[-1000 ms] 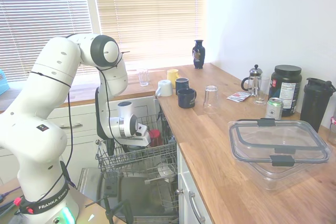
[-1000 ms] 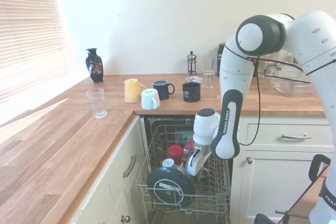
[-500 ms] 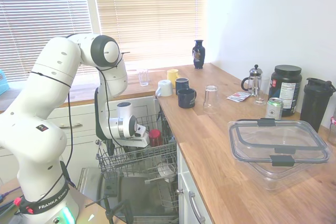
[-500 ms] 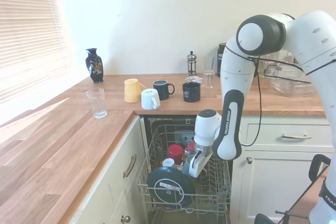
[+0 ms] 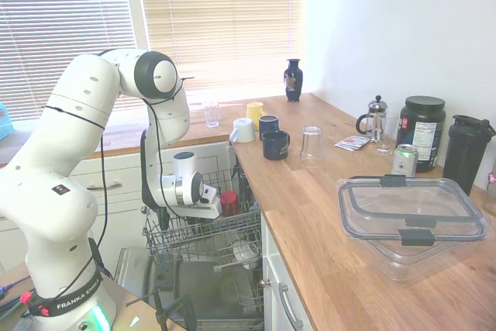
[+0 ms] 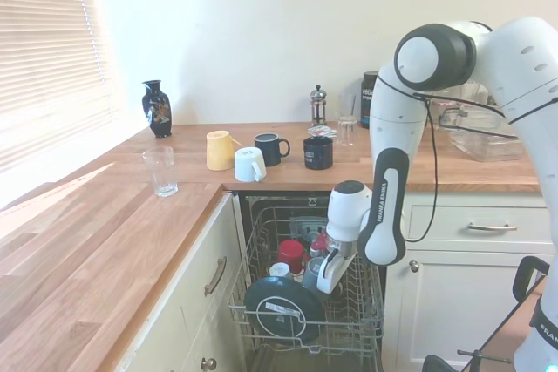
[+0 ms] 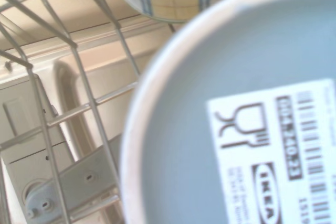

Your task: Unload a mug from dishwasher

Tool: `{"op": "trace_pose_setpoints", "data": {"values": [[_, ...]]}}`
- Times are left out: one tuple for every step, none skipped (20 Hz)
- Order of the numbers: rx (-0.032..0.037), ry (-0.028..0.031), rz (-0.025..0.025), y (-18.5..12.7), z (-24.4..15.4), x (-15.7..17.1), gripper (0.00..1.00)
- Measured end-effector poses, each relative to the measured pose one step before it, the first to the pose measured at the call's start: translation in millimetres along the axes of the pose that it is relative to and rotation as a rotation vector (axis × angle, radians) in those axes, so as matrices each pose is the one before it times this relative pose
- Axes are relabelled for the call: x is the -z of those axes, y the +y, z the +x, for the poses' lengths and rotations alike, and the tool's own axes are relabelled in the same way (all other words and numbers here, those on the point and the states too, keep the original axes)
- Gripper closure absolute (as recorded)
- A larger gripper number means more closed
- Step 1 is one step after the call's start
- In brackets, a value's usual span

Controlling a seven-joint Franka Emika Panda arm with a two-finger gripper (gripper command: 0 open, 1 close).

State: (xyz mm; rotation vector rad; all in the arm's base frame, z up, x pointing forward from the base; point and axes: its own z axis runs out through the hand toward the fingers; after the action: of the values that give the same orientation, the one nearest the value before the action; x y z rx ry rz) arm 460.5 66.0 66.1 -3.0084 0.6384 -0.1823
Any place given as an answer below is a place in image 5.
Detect white cabinet beside dishwasher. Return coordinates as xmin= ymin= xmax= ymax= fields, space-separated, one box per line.
xmin=260 ymin=212 xmax=315 ymax=331

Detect built-in dishwasher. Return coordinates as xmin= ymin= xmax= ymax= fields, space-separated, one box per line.
xmin=114 ymin=144 xmax=268 ymax=331

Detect yellow mug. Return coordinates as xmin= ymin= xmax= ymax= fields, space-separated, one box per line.
xmin=246 ymin=102 xmax=267 ymax=133

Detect wire dishwasher lower rack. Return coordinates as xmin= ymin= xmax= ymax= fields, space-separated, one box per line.
xmin=212 ymin=226 xmax=267 ymax=319

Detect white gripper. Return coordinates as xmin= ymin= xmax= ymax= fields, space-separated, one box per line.
xmin=175 ymin=197 xmax=225 ymax=221

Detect black base cable connector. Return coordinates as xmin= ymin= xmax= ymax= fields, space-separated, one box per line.
xmin=88 ymin=237 xmax=113 ymax=280

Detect cream window blind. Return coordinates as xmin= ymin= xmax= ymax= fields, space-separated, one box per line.
xmin=135 ymin=0 xmax=305 ymax=103

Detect navy mug with print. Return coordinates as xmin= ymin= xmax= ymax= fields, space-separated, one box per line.
xmin=261 ymin=130 xmax=291 ymax=160

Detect upturned clear drinking glass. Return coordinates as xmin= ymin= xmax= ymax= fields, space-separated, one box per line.
xmin=298 ymin=125 xmax=325 ymax=169

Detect white window blind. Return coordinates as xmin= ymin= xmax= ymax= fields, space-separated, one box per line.
xmin=0 ymin=0 xmax=143 ymax=122

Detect ribbed clear glass tumbler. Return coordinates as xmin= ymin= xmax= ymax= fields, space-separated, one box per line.
xmin=203 ymin=101 xmax=221 ymax=129

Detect white cabinet under window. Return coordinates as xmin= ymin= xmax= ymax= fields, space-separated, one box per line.
xmin=0 ymin=140 xmax=237 ymax=274

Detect green and white can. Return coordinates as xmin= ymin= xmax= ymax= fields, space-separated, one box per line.
xmin=391 ymin=143 xmax=419 ymax=176

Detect black shaker bottle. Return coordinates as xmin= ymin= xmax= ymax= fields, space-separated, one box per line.
xmin=443 ymin=114 xmax=496 ymax=197

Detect black camera stand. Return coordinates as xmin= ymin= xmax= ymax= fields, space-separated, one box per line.
xmin=126 ymin=286 xmax=198 ymax=331

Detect black protein powder tub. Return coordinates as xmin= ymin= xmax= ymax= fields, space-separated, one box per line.
xmin=395 ymin=95 xmax=446 ymax=173

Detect glass French press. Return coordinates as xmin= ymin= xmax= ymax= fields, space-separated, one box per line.
xmin=355 ymin=95 xmax=390 ymax=143

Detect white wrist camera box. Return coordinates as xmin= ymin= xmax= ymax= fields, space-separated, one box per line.
xmin=199 ymin=185 xmax=219 ymax=204

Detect white mug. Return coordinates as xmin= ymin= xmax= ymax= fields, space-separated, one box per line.
xmin=229 ymin=116 xmax=257 ymax=144

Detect metal drawer handle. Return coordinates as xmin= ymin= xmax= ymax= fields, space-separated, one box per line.
xmin=277 ymin=282 xmax=305 ymax=330
xmin=85 ymin=180 xmax=123 ymax=191

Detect upright clear drinking glass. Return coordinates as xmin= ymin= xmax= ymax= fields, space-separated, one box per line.
xmin=374 ymin=113 xmax=400 ymax=157

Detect wire dishwasher rack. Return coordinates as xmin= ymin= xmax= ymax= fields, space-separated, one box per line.
xmin=141 ymin=164 xmax=263 ymax=266
xmin=212 ymin=226 xmax=267 ymax=319

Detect wire dishwasher upper rack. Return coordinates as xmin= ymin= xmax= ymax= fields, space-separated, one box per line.
xmin=141 ymin=164 xmax=263 ymax=266

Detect red mug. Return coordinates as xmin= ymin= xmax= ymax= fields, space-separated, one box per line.
xmin=219 ymin=190 xmax=242 ymax=218

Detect dark mug grey inside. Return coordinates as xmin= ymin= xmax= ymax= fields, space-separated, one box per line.
xmin=258 ymin=114 xmax=281 ymax=141

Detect clear plastic lidded container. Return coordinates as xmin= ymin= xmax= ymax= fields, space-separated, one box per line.
xmin=336 ymin=174 xmax=491 ymax=284

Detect red and white packet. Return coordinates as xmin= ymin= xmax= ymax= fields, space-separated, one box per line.
xmin=334 ymin=135 xmax=371 ymax=152

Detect dark blue painted vase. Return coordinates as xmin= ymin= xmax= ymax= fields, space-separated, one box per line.
xmin=284 ymin=58 xmax=304 ymax=103

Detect white bowl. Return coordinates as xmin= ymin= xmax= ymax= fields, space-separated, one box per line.
xmin=232 ymin=240 xmax=260 ymax=270

